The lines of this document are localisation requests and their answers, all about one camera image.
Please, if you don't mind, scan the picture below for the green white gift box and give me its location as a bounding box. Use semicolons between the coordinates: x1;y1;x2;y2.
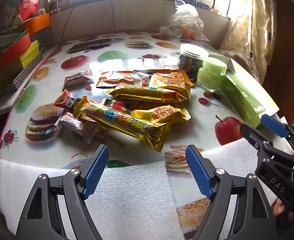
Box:
209;53;279;127

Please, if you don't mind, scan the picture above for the yellow peanut crisp packet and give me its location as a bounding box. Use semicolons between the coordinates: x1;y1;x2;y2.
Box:
149;74;191;100
131;105;191;125

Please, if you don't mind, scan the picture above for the white foam sheet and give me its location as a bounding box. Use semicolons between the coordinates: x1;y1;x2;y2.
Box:
0;138;294;240

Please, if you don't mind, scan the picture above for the orange tofu snack pouch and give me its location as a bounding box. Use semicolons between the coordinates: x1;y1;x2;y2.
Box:
96;71;134;88

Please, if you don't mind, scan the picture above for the long yellow snack bar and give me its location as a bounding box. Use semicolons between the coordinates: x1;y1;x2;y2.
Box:
72;96;171;152
105;85;190;103

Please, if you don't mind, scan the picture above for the red black small snack packet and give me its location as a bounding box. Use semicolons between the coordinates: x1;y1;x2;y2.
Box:
54;89;78;111

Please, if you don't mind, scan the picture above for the black smartphone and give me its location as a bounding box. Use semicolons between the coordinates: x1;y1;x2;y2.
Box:
68;38;112;54

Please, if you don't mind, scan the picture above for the red white candy packet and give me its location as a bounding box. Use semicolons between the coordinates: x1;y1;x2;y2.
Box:
63;69;92;89

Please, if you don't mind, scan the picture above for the green cream jar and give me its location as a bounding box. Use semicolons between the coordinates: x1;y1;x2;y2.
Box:
196;57;227;93

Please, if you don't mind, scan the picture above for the red dark jujube packet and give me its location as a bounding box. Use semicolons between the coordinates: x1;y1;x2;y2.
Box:
101;98;131;114

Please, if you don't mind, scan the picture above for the orange box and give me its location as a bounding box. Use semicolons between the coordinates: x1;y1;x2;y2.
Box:
17;13;50;36

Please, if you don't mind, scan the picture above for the striped black white box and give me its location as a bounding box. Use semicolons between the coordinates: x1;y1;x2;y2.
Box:
0;53;42;98

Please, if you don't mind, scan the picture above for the beige patterned curtain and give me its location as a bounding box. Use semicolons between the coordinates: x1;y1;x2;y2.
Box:
219;0;277;84

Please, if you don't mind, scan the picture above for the orange white snack pouch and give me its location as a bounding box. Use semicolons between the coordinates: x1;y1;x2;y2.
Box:
132;69;194;87

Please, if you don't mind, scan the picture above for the yellow green box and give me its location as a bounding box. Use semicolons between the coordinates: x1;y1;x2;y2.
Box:
0;40;40;89

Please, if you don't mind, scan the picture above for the clear plastic bag with oranges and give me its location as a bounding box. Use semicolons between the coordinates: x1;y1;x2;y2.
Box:
159;0;209;42

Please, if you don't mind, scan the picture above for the clear jar white lid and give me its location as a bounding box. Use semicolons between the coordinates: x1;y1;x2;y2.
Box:
177;43;209;77

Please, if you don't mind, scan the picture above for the pink white wafer packet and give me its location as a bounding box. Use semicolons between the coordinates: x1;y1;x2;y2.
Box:
55;112;99;144

